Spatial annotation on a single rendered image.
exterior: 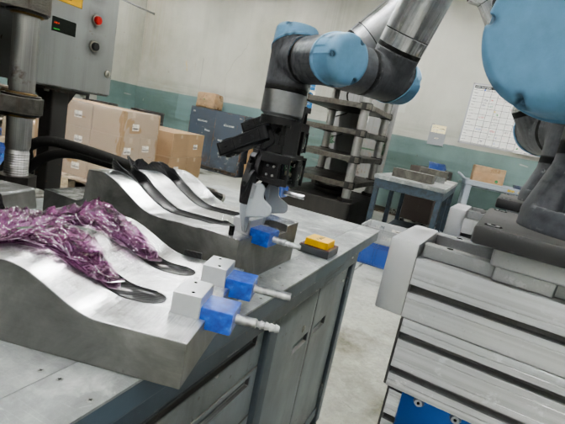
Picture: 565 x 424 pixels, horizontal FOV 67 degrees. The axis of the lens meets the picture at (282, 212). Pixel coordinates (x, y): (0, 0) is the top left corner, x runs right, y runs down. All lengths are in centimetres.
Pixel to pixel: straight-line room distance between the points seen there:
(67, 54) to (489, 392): 139
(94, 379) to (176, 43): 917
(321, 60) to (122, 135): 409
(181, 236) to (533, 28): 62
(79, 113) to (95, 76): 343
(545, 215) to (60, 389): 52
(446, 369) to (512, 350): 7
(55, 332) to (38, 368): 4
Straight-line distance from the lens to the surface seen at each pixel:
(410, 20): 74
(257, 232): 78
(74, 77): 155
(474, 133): 719
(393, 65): 74
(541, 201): 53
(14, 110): 129
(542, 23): 41
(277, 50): 76
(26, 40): 131
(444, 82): 732
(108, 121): 476
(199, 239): 79
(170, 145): 544
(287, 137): 75
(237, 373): 92
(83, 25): 157
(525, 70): 40
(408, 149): 728
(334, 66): 64
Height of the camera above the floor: 110
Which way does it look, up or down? 11 degrees down
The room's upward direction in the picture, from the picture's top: 11 degrees clockwise
